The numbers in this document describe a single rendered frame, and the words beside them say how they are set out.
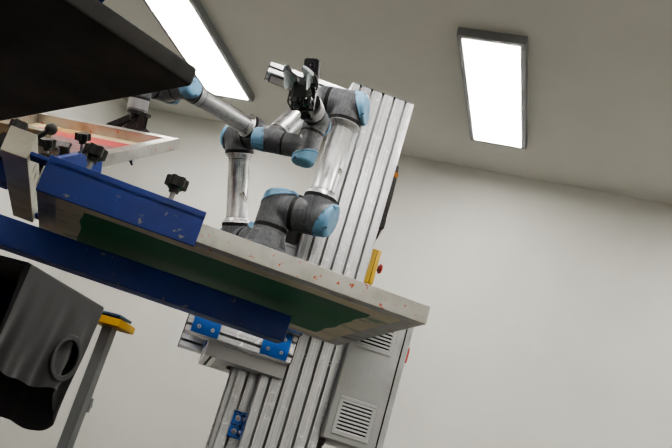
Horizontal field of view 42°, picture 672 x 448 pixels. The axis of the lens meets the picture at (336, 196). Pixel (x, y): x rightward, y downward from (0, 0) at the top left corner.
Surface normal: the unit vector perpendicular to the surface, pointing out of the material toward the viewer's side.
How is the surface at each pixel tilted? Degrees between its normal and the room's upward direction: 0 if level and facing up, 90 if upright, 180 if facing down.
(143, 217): 90
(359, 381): 90
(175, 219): 90
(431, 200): 90
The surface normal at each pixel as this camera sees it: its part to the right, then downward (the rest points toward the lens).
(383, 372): 0.21, -0.26
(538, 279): -0.19, -0.37
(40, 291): 0.93, 0.23
